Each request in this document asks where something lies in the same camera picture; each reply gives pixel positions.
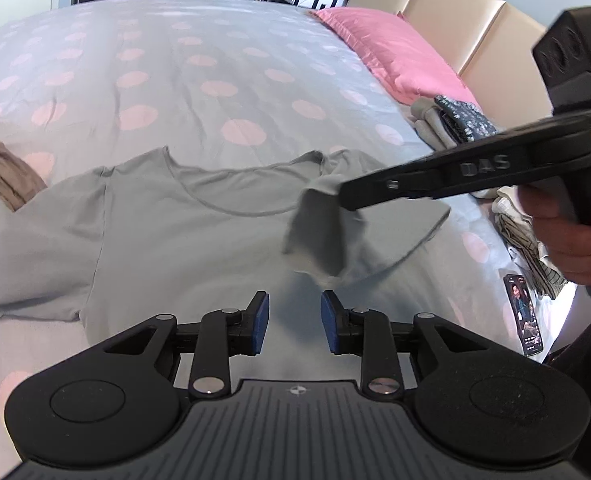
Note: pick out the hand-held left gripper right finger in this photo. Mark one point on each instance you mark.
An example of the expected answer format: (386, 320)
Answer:
(331, 322)

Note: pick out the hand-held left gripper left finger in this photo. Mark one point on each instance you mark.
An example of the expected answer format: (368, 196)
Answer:
(261, 322)

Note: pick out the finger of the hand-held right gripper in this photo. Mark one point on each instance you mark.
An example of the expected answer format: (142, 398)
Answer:
(375, 190)

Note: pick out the grey t-shirt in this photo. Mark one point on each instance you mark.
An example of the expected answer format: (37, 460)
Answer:
(175, 240)

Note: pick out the person's right hand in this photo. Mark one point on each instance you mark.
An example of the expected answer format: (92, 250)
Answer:
(560, 230)

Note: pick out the beige folded garment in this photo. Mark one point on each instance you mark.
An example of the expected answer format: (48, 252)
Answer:
(428, 125)

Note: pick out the dark floral folded garment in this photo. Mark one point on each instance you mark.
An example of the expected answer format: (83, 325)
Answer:
(468, 120)

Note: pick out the cream striped garment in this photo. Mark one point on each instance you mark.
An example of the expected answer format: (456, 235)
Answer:
(518, 230)

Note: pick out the pink pillow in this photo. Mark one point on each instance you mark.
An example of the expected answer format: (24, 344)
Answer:
(390, 50)

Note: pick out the cream padded headboard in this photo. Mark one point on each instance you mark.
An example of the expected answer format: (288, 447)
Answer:
(475, 20)

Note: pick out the black smartphone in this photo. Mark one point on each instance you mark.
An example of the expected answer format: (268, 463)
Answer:
(523, 315)

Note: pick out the person's dark clothing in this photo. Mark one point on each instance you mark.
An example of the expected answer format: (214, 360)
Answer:
(590, 340)

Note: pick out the bed with polka dot sheet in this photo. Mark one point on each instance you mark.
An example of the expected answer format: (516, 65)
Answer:
(125, 60)

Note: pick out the tan garment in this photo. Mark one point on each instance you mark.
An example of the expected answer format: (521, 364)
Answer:
(5, 175)

